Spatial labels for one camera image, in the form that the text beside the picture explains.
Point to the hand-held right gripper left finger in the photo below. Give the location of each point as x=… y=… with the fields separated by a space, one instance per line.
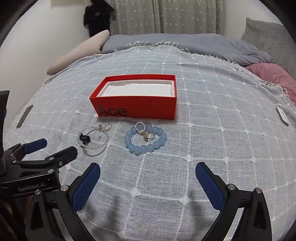
x=85 y=187

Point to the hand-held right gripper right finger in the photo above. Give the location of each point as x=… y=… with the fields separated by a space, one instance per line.
x=210 y=187

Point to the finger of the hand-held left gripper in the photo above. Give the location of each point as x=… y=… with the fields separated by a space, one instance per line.
x=37 y=143
x=67 y=154

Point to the black hair clip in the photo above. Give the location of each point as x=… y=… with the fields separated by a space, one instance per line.
x=84 y=139

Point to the gold flower earring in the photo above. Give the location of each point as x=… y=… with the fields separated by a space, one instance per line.
x=100 y=128

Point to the red cardboard box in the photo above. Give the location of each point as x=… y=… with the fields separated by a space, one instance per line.
x=150 y=109

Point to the dark flat phone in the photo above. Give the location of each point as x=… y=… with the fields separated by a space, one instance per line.
x=24 y=115

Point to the grey white-grid blanket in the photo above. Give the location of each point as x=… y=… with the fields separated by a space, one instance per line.
x=161 y=173

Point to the beige pillow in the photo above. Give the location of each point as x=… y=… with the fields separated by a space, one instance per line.
x=76 y=53

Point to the pink pillow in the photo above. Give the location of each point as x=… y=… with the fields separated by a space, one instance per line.
x=272 y=74

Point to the black hanging garment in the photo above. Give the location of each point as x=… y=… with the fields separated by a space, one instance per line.
x=97 y=20

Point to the blue-grey duvet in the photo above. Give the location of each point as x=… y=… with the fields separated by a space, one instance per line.
x=185 y=41

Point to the grey pillow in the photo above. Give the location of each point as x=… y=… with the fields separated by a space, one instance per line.
x=272 y=39

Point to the grey star-print curtain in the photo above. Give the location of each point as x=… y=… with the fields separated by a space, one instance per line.
x=161 y=16

